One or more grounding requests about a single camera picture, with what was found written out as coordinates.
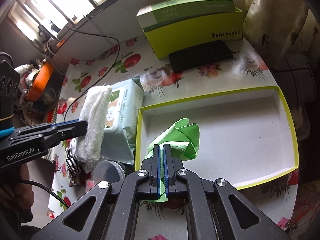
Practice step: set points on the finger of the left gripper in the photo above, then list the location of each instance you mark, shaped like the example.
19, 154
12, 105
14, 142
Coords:
72, 131
69, 123

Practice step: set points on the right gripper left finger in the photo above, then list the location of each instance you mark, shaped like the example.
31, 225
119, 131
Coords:
151, 188

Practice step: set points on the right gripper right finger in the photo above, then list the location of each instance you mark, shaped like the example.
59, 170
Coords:
174, 187

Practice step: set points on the green microfiber cloth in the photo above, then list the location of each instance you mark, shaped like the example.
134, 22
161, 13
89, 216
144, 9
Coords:
183, 138

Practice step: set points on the white terry towel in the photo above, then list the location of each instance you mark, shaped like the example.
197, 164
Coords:
94, 111

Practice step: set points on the wet wipes pack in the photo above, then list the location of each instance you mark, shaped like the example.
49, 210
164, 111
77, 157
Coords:
120, 127

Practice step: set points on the clear plastic round lid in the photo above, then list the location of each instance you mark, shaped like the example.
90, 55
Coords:
110, 171

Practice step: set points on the orange object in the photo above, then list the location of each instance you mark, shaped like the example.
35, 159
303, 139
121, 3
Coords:
40, 82

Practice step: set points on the shallow yellow-green box tray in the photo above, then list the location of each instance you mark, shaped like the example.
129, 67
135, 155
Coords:
247, 136

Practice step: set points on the black smartphone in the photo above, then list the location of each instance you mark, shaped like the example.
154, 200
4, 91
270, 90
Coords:
199, 55

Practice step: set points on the yellow-green cardboard box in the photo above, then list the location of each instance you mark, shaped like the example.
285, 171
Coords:
194, 31

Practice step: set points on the green box lid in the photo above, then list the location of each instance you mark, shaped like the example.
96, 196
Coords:
167, 12

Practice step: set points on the patterned curtain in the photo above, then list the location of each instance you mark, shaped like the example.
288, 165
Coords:
280, 32

